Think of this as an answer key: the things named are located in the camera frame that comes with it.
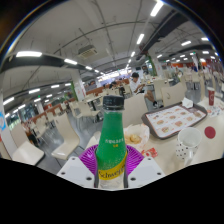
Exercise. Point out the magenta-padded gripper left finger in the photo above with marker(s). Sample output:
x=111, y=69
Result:
x=76, y=171

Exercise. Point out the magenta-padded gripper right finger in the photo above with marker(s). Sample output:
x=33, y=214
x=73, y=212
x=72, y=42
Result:
x=145, y=171

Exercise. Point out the green drink bottle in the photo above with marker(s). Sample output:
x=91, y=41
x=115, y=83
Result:
x=111, y=143

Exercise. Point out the red sauce packet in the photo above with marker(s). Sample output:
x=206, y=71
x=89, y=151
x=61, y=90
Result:
x=150, y=152

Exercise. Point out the dark food tray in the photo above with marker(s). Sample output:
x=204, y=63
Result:
x=144, y=120

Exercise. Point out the beige rectangular table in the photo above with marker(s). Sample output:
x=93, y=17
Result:
x=28, y=153

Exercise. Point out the white polka-dot mug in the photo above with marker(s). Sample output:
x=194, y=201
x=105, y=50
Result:
x=188, y=143

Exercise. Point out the printed paper tray liner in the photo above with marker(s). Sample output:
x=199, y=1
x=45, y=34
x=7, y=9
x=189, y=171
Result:
x=173, y=121

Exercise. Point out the person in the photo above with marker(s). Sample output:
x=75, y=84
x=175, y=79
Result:
x=135, y=85
x=113, y=85
x=29, y=133

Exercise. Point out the beige chair group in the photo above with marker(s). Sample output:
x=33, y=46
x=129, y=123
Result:
x=83, y=108

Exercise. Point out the flat round red coaster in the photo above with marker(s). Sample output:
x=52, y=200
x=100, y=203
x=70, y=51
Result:
x=210, y=132

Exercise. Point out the red paper cup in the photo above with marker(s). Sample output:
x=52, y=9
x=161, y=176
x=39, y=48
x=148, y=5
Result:
x=211, y=96

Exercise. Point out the ceiling air conditioner unit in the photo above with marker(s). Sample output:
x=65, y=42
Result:
x=87, y=51

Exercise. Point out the ceiling light group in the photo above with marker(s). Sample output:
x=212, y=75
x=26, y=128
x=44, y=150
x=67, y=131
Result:
x=28, y=54

